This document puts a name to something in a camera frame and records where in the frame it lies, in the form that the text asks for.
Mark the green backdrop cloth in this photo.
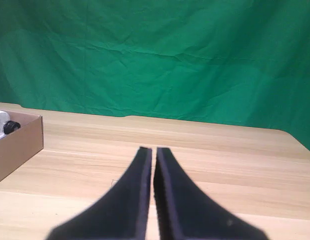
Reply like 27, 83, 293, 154
0, 0, 310, 157

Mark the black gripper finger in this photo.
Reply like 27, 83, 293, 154
46, 146, 153, 240
154, 146, 269, 240

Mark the brown cardboard box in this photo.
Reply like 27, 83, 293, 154
0, 109, 44, 186

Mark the white bottle black cap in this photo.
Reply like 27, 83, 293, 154
0, 108, 21, 142

